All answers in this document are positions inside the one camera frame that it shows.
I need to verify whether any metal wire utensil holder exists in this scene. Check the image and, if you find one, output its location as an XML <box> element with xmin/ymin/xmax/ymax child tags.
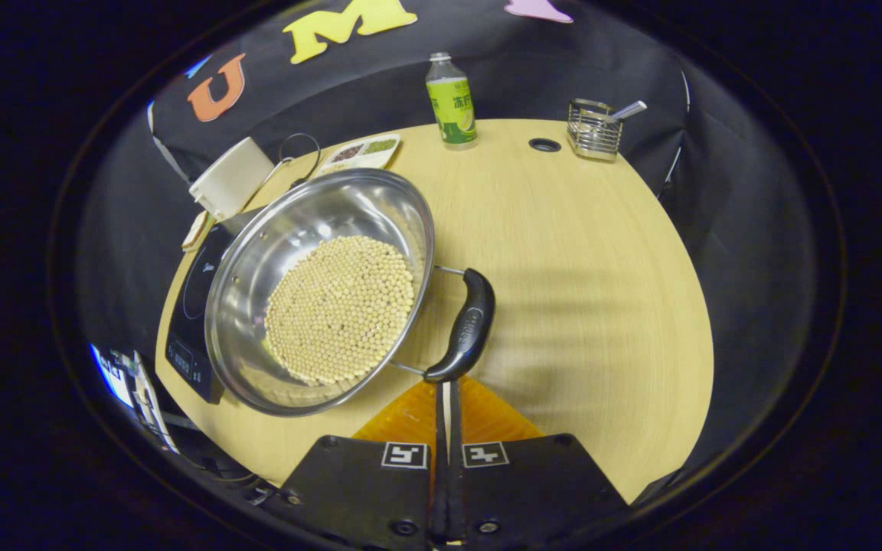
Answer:
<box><xmin>567</xmin><ymin>98</ymin><xmax>626</xmax><ymax>161</ymax></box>

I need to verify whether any white toaster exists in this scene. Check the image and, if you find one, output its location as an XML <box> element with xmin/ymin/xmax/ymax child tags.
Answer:
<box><xmin>188</xmin><ymin>136</ymin><xmax>275</xmax><ymax>223</ymax></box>

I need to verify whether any pile of soybeans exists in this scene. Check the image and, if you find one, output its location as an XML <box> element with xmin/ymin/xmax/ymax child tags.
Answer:
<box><xmin>263</xmin><ymin>235</ymin><xmax>416</xmax><ymax>386</ymax></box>

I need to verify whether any green label drink bottle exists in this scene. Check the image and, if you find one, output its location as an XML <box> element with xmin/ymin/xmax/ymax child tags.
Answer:
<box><xmin>426</xmin><ymin>52</ymin><xmax>479</xmax><ymax>150</ymax></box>

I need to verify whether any white divided bean plate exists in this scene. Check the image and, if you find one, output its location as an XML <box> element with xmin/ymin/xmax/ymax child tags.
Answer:
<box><xmin>315</xmin><ymin>134</ymin><xmax>401</xmax><ymax>177</ymax></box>

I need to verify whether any black backdrop cloth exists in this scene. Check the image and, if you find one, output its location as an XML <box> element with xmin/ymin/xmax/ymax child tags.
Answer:
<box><xmin>77</xmin><ymin>0</ymin><xmax>817</xmax><ymax>491</ymax></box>

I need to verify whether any black induction cooktop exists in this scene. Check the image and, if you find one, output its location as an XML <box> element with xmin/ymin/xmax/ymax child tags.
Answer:
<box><xmin>164</xmin><ymin>205</ymin><xmax>260</xmax><ymax>405</ymax></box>

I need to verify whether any black power cable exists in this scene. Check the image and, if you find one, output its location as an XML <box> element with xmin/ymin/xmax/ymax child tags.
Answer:
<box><xmin>261</xmin><ymin>132</ymin><xmax>322</xmax><ymax>188</ymax></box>

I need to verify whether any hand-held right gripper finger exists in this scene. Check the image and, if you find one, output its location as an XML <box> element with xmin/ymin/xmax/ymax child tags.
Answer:
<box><xmin>447</xmin><ymin>375</ymin><xmax>629</xmax><ymax>548</ymax></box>
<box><xmin>276</xmin><ymin>379</ymin><xmax>449</xmax><ymax>548</ymax></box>

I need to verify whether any stainless steel pot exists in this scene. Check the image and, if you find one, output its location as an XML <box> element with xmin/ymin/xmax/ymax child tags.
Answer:
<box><xmin>204</xmin><ymin>167</ymin><xmax>497</xmax><ymax>418</ymax></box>

